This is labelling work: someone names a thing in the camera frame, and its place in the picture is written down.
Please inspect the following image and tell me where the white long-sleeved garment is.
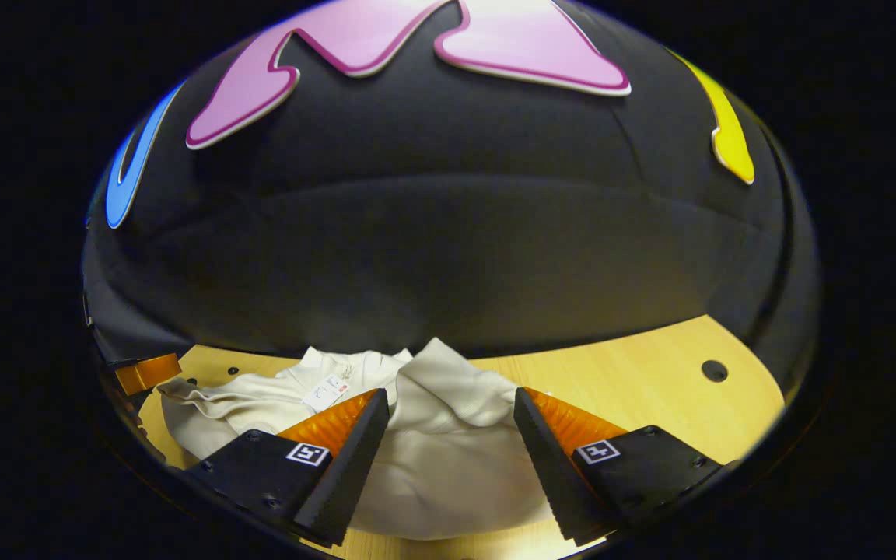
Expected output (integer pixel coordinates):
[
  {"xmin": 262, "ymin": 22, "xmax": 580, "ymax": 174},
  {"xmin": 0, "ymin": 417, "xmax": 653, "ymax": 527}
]
[{"xmin": 154, "ymin": 337, "xmax": 573, "ymax": 541}]

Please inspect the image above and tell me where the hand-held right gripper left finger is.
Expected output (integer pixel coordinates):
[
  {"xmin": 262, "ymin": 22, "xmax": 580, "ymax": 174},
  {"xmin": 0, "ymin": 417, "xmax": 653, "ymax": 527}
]
[{"xmin": 184, "ymin": 387, "xmax": 390, "ymax": 548}]

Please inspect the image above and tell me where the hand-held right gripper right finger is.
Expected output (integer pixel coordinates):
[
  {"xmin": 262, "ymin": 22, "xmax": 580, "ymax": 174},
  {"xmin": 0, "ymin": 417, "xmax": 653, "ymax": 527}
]
[{"xmin": 512, "ymin": 387, "xmax": 725, "ymax": 548}]

